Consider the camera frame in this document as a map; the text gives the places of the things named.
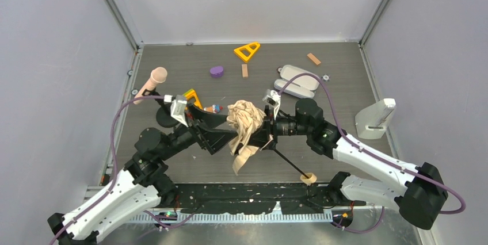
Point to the white stand holder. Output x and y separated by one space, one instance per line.
372 122

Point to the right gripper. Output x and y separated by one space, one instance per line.
270 131

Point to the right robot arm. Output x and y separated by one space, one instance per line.
413 191

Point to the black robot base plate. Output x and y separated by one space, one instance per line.
254 198

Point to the small round poker chip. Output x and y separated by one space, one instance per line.
325 77

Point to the pink toy microphone on stand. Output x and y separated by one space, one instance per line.
150 87

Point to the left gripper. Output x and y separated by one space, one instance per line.
199 130

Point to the small ice cream toy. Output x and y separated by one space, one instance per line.
213 109

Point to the small wooden block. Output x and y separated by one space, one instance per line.
244 70
314 59

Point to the yellow triangle frame block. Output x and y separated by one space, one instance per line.
246 52

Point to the purple heart-shaped box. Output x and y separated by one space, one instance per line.
216 72

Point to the white glasses case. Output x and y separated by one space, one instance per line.
301 87

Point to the beige folding umbrella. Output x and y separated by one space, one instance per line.
246 119

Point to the orange green triangle block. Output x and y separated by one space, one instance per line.
191 96

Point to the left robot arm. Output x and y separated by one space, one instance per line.
142 183

